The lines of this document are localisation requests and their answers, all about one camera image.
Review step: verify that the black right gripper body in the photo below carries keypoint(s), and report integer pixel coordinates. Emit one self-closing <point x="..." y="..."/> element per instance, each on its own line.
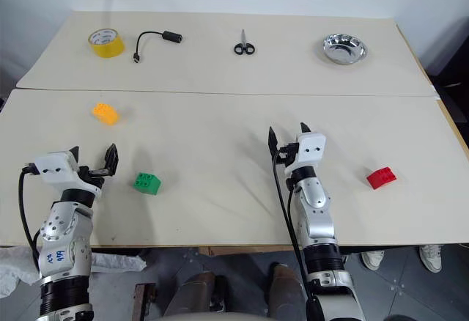
<point x="289" y="153"/>

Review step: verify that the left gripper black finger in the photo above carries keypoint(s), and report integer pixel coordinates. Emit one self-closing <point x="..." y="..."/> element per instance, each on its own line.
<point x="74" y="153"/>
<point x="111" y="158"/>

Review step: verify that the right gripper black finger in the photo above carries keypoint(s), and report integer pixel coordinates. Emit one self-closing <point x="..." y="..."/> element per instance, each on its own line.
<point x="273" y="141"/>
<point x="305" y="129"/>

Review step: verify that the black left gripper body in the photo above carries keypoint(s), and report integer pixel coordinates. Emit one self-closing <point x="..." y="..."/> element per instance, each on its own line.
<point x="89" y="175"/>

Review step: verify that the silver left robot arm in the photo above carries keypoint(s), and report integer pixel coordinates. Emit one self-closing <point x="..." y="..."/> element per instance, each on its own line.
<point x="62" y="233"/>

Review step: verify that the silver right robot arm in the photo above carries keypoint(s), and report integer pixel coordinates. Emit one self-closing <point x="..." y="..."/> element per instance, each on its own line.
<point x="315" y="214"/>

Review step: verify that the green toy brick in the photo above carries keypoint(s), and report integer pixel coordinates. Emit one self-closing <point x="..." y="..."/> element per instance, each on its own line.
<point x="146" y="183"/>

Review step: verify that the orange toy brick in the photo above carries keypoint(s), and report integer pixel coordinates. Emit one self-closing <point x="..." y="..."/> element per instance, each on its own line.
<point x="105" y="114"/>

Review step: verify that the beige table mat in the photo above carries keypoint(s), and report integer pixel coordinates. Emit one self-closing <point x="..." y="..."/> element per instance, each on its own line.
<point x="220" y="75"/>
<point x="220" y="207"/>

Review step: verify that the shiny steel bowl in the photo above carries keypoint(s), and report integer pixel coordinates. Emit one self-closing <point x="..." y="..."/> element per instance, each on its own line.
<point x="344" y="48"/>

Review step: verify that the red toy brick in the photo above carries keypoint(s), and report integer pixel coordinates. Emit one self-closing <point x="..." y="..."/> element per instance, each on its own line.
<point x="381" y="178"/>

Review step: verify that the yellow tape roll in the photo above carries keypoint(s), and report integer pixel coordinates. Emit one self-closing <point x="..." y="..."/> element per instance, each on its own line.
<point x="110" y="50"/>

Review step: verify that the white crumpled plastic sheet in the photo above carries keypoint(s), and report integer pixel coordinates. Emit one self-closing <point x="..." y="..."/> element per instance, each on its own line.
<point x="11" y="269"/>

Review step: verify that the white sneaker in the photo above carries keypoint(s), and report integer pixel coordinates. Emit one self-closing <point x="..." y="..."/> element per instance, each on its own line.
<point x="373" y="258"/>
<point x="430" y="257"/>

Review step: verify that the dark brown rounded shape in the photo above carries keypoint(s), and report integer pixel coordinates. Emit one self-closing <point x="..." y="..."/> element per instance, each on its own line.
<point x="199" y="291"/>

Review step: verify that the black object beside table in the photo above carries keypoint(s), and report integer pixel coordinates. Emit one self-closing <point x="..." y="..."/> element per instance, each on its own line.
<point x="450" y="57"/>

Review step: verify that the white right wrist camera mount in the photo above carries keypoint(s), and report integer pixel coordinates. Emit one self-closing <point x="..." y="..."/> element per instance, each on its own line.
<point x="311" y="148"/>

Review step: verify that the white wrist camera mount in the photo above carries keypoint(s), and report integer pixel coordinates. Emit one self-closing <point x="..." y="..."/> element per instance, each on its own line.
<point x="311" y="148"/>
<point x="55" y="169"/>

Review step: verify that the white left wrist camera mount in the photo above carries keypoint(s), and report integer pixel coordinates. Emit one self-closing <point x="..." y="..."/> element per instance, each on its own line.
<point x="55" y="169"/>

